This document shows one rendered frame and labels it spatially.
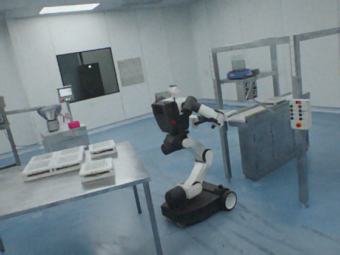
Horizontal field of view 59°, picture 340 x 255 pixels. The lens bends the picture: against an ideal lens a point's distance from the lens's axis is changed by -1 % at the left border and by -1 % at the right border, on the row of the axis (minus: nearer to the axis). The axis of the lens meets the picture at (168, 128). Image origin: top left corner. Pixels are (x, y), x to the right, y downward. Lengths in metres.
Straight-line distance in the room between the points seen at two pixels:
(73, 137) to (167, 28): 5.00
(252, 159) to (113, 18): 5.63
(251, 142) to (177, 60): 5.70
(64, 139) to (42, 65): 3.10
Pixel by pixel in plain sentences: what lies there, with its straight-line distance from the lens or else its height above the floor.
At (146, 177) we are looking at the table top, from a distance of 2.16.
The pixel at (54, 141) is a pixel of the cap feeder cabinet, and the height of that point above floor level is 0.64.
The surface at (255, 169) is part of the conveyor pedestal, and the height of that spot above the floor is 0.16.
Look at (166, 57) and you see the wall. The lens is 8.72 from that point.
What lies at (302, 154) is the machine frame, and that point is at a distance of 3.01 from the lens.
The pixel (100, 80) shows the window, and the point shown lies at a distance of 7.88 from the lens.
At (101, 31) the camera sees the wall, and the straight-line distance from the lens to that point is 7.99.
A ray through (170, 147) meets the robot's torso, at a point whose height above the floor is 0.79.
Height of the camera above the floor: 1.63
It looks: 14 degrees down
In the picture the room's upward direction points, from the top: 10 degrees counter-clockwise
